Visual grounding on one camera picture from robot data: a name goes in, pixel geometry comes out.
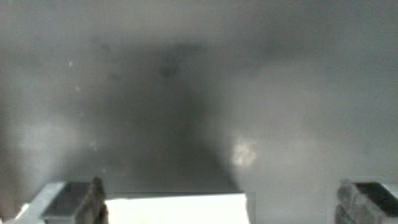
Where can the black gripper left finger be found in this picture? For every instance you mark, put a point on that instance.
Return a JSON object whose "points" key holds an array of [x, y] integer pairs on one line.
{"points": [[67, 204]]}

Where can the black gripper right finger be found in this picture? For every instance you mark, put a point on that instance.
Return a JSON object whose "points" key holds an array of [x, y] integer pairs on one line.
{"points": [[367, 203]]}

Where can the white drawer box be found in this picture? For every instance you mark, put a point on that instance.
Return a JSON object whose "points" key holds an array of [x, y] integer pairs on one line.
{"points": [[202, 209]]}

